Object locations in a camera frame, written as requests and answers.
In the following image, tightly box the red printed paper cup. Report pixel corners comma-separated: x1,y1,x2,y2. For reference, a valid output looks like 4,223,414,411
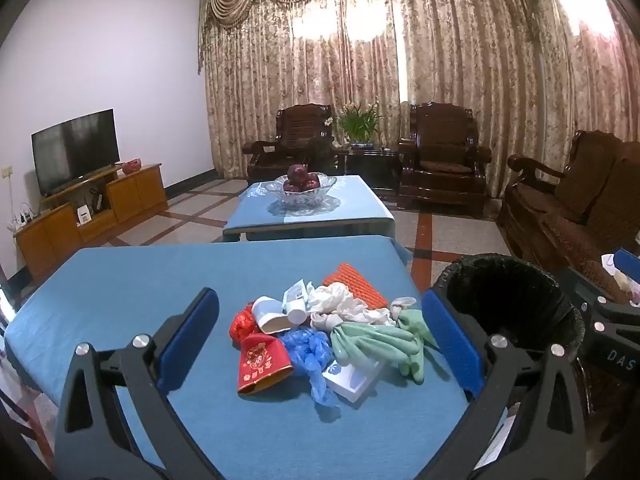
236,332,295,395

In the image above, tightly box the flat screen television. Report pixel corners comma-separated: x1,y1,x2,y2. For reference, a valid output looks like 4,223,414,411
31,108,121,197

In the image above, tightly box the orange foam net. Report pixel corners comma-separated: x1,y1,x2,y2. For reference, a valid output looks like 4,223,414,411
322,261,390,310

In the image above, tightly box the black lined trash bin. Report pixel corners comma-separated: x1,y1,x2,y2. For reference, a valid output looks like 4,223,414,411
431,254,587,411

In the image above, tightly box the glass fruit bowl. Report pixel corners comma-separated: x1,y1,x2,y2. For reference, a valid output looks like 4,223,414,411
263,172,337,210

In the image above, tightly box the crumpled white tissue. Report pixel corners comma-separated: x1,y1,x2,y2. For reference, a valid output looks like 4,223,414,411
305,282,396,327

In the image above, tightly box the clear plastic wrapper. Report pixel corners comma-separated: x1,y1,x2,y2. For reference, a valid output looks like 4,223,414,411
283,280,317,306

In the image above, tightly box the flat white box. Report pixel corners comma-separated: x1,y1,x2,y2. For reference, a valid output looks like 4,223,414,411
321,357,386,405

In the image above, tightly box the blue crumpled plastic bag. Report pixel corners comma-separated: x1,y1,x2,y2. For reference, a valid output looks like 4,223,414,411
279,329,342,409

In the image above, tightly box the dark wooden armchair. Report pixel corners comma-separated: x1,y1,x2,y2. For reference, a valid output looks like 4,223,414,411
242,104,342,186
398,102,493,219

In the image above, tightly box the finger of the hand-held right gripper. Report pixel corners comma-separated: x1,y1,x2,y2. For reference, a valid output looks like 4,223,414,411
614,248,640,276
561,266,608,313

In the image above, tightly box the potted green plant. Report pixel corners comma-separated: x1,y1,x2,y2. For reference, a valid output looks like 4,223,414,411
325,99,384,150

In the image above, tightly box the small blue tablecloth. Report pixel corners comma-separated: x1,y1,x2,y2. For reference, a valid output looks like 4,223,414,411
222,175,396,243

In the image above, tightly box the blue and white paper cup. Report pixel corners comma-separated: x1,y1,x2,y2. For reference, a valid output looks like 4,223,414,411
251,296,301,335

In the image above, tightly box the dark wooden side table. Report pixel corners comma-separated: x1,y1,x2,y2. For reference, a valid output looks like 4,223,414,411
336,146,401,197

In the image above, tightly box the floral beige curtain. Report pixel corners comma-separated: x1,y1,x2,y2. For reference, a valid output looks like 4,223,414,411
197,0,640,202

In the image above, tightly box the wooden television cabinet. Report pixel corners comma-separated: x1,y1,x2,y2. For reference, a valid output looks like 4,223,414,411
14,162,169,286

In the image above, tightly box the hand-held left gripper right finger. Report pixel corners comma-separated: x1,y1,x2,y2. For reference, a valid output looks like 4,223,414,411
421,289,587,480

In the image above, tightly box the dark wooden sofa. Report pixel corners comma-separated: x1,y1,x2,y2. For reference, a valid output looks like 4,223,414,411
496,130,640,306

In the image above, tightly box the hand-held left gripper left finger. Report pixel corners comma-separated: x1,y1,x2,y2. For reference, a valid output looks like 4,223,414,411
54,287,221,480

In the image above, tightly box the green rubber glove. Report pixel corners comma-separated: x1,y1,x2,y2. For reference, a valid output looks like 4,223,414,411
330,322,427,384
397,308,439,349

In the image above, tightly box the red plastic bag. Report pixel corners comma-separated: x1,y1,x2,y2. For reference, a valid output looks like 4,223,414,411
229,301,261,346

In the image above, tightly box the large blue tablecloth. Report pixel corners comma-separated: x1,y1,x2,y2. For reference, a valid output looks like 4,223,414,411
4,235,482,480

